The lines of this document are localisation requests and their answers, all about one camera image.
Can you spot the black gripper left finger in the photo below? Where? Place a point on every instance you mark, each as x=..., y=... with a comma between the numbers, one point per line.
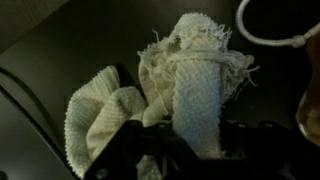
x=126, y=143

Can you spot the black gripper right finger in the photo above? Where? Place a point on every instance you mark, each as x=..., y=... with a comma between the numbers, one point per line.
x=253, y=150

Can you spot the brown stuffed toy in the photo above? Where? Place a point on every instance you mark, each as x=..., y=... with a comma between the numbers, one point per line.
x=311, y=110

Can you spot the white woven cloth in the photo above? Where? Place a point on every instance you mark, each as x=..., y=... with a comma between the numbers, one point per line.
x=196, y=100

